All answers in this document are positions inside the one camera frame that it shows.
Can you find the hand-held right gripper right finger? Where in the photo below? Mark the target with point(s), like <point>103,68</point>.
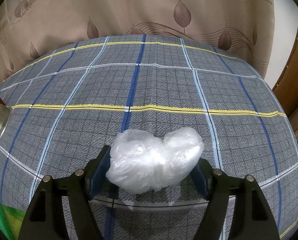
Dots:
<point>201,180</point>

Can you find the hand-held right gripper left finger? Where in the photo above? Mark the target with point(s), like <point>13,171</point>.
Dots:
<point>101,175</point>

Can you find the clear plastic bag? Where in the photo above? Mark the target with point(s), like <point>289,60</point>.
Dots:
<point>151,160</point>

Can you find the grey plaid bed sheet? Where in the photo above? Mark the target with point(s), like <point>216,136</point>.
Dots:
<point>188,92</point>

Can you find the green packet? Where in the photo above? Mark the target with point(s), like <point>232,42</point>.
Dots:
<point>4,217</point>

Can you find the wooden door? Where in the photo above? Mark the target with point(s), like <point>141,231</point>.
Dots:
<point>296,80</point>

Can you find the beige leaf-print curtain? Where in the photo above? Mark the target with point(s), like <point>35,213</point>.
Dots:
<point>139,5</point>

